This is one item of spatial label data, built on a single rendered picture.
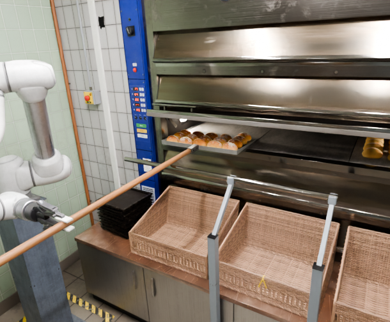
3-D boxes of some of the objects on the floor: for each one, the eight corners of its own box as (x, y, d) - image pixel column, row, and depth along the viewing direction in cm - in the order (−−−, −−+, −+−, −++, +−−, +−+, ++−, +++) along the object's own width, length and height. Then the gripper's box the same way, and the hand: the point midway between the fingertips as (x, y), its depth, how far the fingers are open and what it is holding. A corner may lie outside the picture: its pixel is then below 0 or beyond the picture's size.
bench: (135, 260, 287) (127, 203, 266) (487, 397, 168) (522, 312, 148) (85, 303, 242) (72, 237, 221) (519, 529, 123) (575, 436, 103)
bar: (146, 301, 240) (127, 155, 199) (324, 383, 178) (351, 195, 136) (117, 333, 215) (88, 173, 174) (312, 441, 153) (341, 232, 112)
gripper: (36, 190, 132) (75, 202, 121) (44, 223, 138) (82, 237, 126) (19, 197, 126) (58, 211, 115) (28, 232, 132) (66, 248, 120)
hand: (64, 222), depth 122 cm, fingers closed on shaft, 3 cm apart
